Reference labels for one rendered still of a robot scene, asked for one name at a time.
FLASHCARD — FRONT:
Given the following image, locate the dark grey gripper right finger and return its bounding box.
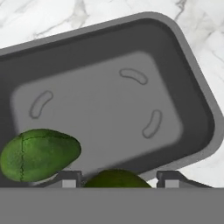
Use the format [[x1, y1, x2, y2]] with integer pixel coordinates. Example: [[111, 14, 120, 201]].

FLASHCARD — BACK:
[[156, 170, 214, 189]]

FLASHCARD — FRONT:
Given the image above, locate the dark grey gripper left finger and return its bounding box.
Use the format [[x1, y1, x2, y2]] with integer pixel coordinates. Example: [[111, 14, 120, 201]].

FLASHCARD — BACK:
[[37, 170, 83, 189]]

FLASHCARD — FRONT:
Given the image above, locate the green lime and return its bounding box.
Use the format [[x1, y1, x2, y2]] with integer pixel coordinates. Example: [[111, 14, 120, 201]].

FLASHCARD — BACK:
[[82, 168, 153, 189]]

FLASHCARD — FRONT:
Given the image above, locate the green avocado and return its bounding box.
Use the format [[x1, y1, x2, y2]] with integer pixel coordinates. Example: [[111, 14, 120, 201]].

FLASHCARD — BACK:
[[0, 128, 82, 183]]

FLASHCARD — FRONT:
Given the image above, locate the grey tupperware container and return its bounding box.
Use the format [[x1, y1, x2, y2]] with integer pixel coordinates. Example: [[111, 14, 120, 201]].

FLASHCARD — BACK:
[[0, 11, 224, 189]]

